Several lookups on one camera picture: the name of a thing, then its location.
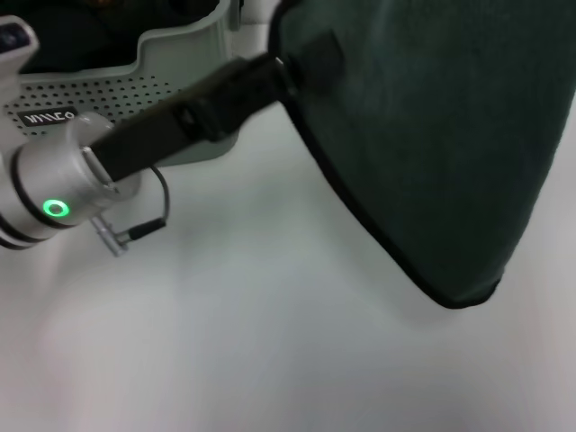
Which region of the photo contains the dark green towel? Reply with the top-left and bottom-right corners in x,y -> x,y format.
269,0 -> 576,311

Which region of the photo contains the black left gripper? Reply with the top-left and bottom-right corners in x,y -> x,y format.
83,58 -> 254,184

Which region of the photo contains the green perforated storage box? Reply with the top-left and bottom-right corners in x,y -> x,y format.
4,0 -> 248,168

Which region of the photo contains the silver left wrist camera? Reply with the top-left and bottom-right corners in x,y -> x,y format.
0,15 -> 41,91

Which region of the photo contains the left gripper cable plug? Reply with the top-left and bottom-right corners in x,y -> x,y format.
92,164 -> 170,258

